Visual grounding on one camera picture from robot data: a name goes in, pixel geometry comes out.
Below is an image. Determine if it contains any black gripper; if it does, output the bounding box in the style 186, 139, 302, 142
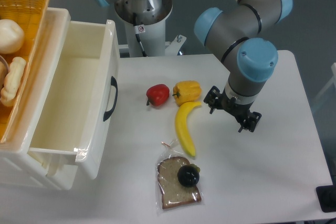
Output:
203, 86, 262, 133

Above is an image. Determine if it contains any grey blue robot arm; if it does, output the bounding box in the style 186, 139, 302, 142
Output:
97, 0, 293, 132

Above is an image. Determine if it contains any dark purple mangosteen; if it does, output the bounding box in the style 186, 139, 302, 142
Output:
177, 164, 200, 187

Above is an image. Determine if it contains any yellow bell pepper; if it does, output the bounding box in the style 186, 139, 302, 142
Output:
172, 80, 202, 106

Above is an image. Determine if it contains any yellow banana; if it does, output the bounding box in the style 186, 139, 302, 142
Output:
175, 101, 201, 157

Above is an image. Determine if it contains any red bell pepper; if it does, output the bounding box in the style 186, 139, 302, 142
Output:
146, 84, 170, 106

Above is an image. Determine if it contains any bagged bread slice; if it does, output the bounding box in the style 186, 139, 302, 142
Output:
155, 140, 203, 212

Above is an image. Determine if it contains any black device at edge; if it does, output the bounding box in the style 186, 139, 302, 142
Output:
316, 185, 335, 212

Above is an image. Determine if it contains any white open drawer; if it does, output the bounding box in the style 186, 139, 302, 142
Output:
36, 20, 120, 179

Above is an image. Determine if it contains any white drawer cabinet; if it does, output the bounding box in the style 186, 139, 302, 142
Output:
1, 8, 77, 190

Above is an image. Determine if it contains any twisted pale bread roll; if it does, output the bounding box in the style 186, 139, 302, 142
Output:
1, 57, 26, 107

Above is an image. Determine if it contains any round white bun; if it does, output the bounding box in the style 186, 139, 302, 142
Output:
1, 19, 25, 54

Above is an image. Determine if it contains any yellow wicker basket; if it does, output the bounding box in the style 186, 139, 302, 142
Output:
1, 0, 49, 143

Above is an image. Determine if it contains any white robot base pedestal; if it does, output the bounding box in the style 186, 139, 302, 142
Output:
114, 0, 186, 58

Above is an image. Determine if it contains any black cable on pedestal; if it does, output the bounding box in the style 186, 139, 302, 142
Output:
132, 13, 148, 57

